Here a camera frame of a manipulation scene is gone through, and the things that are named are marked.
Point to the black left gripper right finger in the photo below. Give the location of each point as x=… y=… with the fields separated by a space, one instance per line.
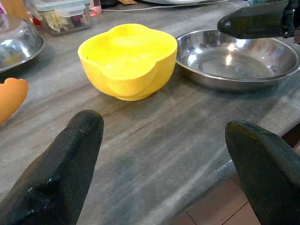
x=267 y=168

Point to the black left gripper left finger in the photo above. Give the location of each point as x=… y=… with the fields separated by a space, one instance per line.
x=58 y=168

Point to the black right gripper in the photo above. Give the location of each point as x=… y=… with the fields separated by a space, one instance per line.
x=290 y=18

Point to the shallow steel bowl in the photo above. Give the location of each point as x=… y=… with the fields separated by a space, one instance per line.
x=234 y=63

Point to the orange plastic bowl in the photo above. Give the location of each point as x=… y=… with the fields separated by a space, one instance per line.
x=10 y=98

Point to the yellow plastic bowl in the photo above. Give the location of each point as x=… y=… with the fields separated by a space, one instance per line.
x=126 y=68

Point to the steel plate with domed lid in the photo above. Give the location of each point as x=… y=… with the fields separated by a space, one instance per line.
x=16 y=44

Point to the clear lidded food container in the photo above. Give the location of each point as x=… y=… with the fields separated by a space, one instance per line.
x=66 y=16

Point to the pink plastic cup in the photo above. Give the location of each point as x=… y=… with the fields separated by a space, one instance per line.
x=95 y=8

